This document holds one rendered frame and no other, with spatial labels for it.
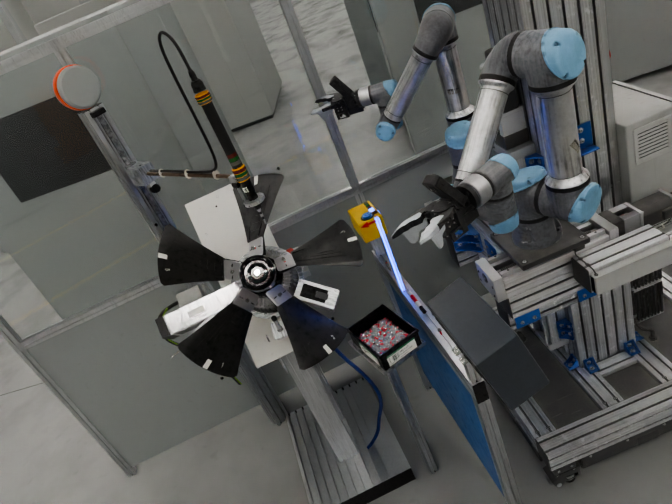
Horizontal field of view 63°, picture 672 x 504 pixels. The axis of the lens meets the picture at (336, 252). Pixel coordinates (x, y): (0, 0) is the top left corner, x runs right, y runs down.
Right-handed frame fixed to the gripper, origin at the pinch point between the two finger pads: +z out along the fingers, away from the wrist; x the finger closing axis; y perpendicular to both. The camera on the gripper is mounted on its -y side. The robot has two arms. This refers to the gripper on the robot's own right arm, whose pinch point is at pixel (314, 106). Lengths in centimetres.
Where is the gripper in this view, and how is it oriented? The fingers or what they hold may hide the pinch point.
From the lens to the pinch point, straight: 235.5
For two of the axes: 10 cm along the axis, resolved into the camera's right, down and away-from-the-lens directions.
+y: 3.7, 7.0, 6.1
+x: 1.7, -6.9, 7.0
